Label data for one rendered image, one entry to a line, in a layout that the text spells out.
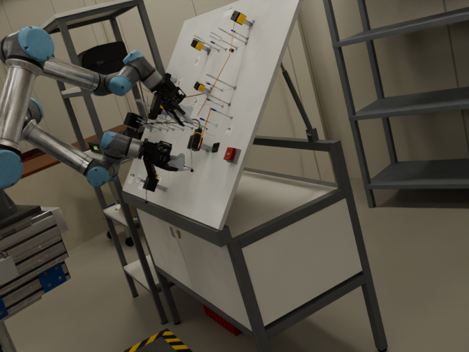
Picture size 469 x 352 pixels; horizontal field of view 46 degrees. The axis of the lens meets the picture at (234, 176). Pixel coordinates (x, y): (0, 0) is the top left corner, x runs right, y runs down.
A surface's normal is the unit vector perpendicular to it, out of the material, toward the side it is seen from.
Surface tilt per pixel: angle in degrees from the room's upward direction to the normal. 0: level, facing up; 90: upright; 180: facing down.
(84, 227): 90
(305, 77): 90
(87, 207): 90
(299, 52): 90
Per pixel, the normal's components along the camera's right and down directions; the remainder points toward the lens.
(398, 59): -0.64, 0.36
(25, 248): 0.73, -0.02
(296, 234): 0.47, 0.10
